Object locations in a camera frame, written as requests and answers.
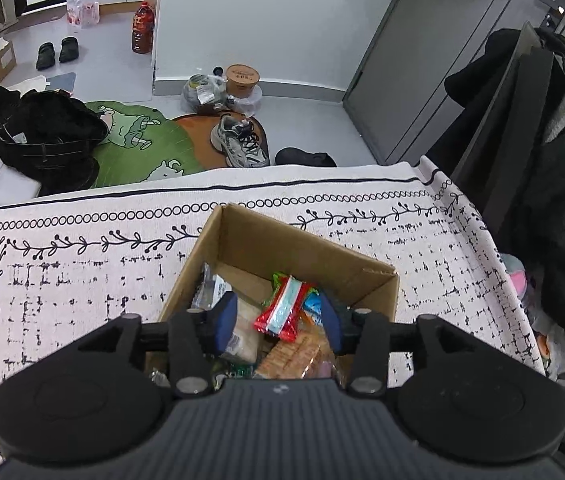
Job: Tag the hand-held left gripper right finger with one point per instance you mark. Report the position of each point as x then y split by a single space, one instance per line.
331 325

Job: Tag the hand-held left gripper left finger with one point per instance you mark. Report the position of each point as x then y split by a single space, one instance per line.
225 322

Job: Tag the clear wafer packet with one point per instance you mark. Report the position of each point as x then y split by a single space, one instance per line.
247 330

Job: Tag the blue snack packet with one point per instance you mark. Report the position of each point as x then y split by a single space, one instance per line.
312 305

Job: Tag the clear snack packet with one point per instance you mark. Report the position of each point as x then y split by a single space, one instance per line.
210 290

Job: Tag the small purple snack packet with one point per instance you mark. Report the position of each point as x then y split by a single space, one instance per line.
322 367

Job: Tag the dark green snack packet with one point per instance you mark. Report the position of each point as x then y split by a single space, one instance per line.
235 371

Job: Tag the red striped snack packet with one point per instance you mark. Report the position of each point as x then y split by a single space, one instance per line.
282 310

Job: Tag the orange cracker packet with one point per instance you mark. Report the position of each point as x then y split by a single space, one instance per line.
287 355

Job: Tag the green red-spot snack packet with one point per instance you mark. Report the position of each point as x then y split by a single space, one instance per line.
278 280

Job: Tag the brown cardboard box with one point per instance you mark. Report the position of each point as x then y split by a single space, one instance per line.
282 245

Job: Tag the white patterned tablecloth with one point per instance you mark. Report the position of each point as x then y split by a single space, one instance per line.
87 300

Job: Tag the black shoe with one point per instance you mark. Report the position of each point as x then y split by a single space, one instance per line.
305 157

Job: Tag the grey sneaker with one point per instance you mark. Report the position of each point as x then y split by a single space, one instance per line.
237 142

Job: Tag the green cartoon rug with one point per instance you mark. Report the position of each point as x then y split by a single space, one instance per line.
127 140

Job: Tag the white plastic bag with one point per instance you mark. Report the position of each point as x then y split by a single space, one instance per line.
550 345

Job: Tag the clear plastic bag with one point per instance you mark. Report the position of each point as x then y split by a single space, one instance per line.
202 90

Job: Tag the wooden lid container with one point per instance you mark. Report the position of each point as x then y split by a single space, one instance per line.
242 77

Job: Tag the black clothes pile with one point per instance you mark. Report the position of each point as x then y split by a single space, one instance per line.
47 130

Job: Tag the black chair with clothes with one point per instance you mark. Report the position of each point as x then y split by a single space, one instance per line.
562 200

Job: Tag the grey door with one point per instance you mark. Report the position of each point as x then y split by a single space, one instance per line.
412 60

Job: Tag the blue floor mat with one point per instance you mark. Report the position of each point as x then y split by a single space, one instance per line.
61 80

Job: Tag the black slipper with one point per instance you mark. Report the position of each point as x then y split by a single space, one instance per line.
46 56
69 50

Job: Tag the pink bottle pack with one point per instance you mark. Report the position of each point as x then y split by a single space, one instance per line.
82 10

